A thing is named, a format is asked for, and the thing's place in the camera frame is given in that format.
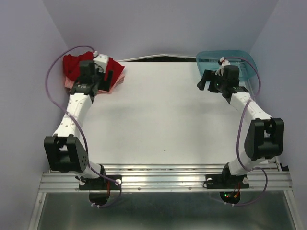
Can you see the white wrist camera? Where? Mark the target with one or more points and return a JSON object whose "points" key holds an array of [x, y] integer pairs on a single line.
{"points": [[223, 62], [101, 61]]}

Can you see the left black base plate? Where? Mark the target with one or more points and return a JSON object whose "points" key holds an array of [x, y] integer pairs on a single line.
{"points": [[96, 184]]}

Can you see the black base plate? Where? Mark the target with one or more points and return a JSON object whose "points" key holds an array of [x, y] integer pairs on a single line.
{"points": [[96, 184], [217, 181]]}

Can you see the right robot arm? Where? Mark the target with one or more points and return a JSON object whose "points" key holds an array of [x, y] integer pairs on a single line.
{"points": [[264, 139]]}

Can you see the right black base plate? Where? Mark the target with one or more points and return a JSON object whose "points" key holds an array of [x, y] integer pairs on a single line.
{"points": [[217, 181]]}

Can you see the red pleated skirt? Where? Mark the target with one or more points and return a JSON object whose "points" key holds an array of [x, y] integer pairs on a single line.
{"points": [[71, 65]]}

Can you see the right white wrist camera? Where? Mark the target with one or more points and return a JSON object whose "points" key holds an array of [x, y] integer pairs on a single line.
{"points": [[223, 62]]}

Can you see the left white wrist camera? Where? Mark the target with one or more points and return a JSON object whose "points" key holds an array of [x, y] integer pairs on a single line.
{"points": [[101, 61]]}

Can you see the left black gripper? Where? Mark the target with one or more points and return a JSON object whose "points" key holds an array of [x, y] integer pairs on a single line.
{"points": [[106, 83]]}

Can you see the pink folded skirt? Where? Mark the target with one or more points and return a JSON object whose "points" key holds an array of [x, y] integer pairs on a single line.
{"points": [[69, 84]]}

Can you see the aluminium rail frame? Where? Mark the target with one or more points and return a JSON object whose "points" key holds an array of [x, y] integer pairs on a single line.
{"points": [[168, 197]]}

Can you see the teal plastic bin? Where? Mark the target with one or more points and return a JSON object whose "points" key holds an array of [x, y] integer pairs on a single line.
{"points": [[208, 60]]}

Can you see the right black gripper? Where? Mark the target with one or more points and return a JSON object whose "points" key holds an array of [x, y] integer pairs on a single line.
{"points": [[208, 75]]}

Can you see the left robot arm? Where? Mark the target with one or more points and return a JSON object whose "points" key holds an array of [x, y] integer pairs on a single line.
{"points": [[67, 149]]}

